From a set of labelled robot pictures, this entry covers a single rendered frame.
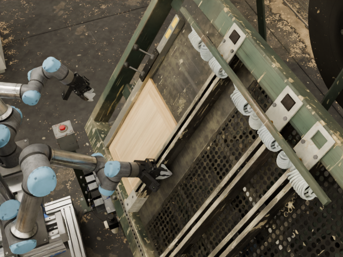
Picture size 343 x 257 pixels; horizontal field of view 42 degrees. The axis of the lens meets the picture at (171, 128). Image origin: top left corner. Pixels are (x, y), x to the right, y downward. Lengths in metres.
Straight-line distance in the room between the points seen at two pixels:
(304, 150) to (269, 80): 0.31
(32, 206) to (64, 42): 3.30
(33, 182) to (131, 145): 0.88
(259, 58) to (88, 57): 3.23
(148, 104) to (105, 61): 2.30
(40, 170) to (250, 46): 0.98
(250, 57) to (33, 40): 3.72
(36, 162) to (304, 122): 1.06
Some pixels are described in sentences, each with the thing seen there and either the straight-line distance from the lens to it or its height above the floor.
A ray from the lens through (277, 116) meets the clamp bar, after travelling 1.69.
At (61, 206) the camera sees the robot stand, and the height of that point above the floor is 0.21.
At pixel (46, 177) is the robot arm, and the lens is 1.88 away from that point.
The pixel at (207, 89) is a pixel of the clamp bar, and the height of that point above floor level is 1.65.
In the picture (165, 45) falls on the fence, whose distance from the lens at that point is 2.42.
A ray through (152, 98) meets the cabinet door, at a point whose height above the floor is 1.31.
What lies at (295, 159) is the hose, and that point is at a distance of 1.44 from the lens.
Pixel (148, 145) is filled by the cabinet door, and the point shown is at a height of 1.16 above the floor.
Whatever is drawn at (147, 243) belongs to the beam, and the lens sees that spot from 2.45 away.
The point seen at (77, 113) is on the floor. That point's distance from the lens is 4.30.
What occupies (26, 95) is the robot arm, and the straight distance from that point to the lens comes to 2.21.
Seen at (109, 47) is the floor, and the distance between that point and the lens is 4.92.
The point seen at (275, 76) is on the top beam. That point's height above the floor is 1.91.
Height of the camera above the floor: 3.09
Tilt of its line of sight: 50 degrees down
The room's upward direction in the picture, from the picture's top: 5 degrees counter-clockwise
